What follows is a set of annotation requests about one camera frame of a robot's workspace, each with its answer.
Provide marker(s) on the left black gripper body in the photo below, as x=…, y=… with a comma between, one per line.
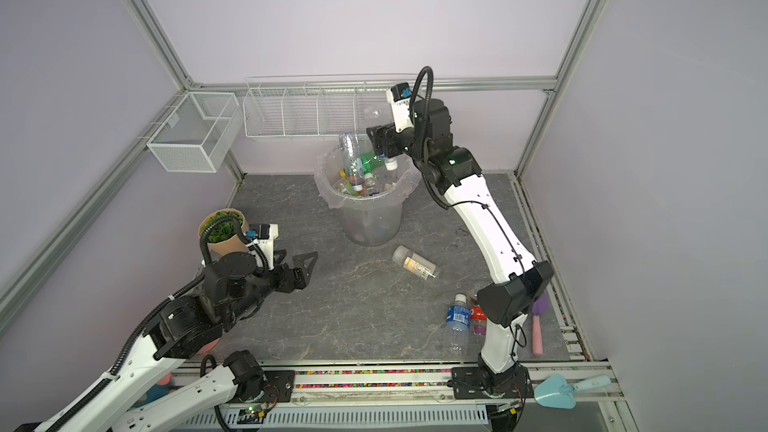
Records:
x=278, y=280

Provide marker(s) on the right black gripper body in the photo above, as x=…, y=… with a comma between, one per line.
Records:
x=409, y=146

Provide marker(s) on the green soda bottle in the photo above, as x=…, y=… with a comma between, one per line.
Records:
x=370, y=162

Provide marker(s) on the Ganten clear water bottle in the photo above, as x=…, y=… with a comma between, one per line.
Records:
x=352, y=160

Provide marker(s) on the clear bottle blue label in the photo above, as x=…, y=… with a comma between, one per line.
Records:
x=381, y=114

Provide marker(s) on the frosted bottle yellow label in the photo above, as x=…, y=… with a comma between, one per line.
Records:
x=414, y=263

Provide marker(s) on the small blue label water bottle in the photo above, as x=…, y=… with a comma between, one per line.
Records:
x=457, y=324

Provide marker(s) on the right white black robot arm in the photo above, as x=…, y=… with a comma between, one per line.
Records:
x=455, y=181

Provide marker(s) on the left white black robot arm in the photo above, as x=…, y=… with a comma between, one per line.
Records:
x=172, y=333

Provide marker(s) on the grey mesh waste bin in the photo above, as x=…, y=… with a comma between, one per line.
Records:
x=370, y=227

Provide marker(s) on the clear plastic bin liner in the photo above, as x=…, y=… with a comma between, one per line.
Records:
x=381, y=188

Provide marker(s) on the green plant in beige pot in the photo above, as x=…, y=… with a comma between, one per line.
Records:
x=223, y=239

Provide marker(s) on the pink round toy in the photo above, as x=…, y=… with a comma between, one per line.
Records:
x=165, y=381

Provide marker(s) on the purple pink toy shovel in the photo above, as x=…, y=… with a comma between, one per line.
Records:
x=540, y=306

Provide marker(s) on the teal toy shovel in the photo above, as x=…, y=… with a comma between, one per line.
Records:
x=555, y=392

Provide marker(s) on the white wire wall rack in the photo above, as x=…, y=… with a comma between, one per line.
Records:
x=317, y=105

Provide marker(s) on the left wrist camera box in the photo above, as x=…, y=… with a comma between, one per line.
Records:
x=261, y=238

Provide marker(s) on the white mesh wall basket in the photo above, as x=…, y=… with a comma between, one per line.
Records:
x=198, y=133

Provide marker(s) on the aluminium rail with beads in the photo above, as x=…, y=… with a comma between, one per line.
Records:
x=430, y=383

